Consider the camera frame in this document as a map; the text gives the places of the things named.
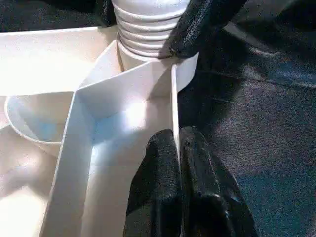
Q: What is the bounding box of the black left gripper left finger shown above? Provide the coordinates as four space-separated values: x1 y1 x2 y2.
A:
125 128 185 237

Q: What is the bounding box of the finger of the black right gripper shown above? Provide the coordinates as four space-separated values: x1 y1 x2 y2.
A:
157 0 248 60
95 0 117 28

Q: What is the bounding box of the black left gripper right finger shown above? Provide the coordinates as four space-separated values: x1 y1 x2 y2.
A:
179 125 259 237

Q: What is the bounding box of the white plastic table leg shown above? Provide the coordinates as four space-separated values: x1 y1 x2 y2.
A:
112 0 191 59

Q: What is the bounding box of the white plastic table top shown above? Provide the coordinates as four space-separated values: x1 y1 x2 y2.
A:
0 26 199 237

